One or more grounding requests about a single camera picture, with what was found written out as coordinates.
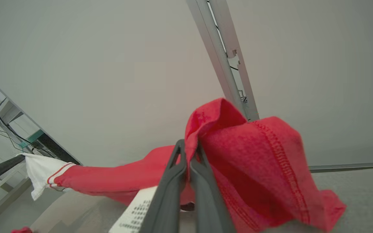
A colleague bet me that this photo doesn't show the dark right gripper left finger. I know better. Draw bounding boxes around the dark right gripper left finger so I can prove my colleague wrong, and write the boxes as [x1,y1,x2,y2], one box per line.
[140,139,187,233]

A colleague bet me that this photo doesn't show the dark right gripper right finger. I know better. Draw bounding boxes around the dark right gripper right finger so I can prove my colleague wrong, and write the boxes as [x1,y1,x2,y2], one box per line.
[190,144,237,233]

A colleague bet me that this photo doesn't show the red tshirt white striped sleeves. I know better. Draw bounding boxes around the red tshirt white striped sleeves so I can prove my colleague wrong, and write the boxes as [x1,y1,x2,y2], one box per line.
[21,98,347,233]

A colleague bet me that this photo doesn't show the slim grey partition post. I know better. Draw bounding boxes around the slim grey partition post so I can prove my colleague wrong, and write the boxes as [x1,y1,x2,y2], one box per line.
[0,69,83,166]

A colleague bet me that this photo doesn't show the grey partition base rail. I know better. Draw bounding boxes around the grey partition base rail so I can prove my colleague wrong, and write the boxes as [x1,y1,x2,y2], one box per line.
[308,161,373,173]

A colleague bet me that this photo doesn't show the grey metal partition post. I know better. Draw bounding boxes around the grey metal partition post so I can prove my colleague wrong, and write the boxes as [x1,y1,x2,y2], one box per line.
[186,0,260,122]

